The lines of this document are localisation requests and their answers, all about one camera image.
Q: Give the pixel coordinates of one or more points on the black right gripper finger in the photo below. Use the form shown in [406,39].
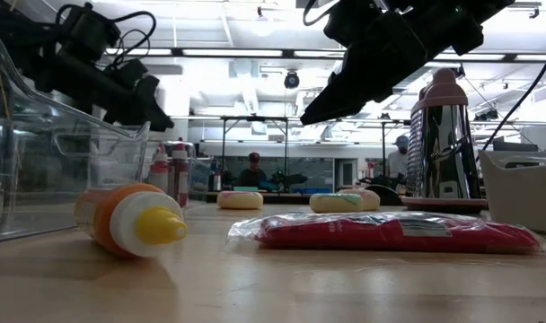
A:
[327,105]
[385,58]

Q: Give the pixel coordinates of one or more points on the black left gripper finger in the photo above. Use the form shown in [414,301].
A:
[147,107]

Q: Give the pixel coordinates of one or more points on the green frosted toy donut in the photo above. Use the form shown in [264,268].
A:
[331,204]

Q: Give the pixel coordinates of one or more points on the orange sprinkled toy donut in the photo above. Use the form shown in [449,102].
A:
[372,199]

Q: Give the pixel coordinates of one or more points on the yellow squeeze bottle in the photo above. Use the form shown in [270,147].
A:
[120,220]

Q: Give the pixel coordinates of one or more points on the pink frosted toy donut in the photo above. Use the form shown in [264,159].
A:
[240,201]

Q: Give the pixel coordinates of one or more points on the red packet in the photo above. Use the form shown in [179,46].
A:
[345,235]

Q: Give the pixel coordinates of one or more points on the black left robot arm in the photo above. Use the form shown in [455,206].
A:
[26,40]

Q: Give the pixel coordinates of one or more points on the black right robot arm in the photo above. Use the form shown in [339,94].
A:
[472,24]

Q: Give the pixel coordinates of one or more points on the black background robot arm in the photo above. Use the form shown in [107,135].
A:
[291,179]

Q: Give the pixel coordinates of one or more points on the narrow clear plastic bin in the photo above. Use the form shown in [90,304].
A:
[201,175]

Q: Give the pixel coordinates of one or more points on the person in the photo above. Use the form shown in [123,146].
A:
[253,177]
[398,163]

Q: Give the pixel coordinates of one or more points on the dark background table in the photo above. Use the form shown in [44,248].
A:
[291,197]

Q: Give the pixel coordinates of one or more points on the wide clear plastic bin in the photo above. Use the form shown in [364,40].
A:
[39,188]

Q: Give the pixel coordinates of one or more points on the grey plastic bin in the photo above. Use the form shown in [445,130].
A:
[524,197]

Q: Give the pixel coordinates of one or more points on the black ceiling camera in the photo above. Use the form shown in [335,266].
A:
[292,80]

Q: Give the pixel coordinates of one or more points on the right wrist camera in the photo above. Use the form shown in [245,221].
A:
[349,27]

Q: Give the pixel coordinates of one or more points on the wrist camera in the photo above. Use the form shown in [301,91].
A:
[89,31]
[349,27]

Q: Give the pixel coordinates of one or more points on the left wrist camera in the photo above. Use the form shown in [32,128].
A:
[89,31]

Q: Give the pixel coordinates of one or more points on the black background rig frame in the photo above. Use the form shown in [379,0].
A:
[255,118]

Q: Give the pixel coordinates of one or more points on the black ceiling light rail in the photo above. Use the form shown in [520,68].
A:
[232,52]

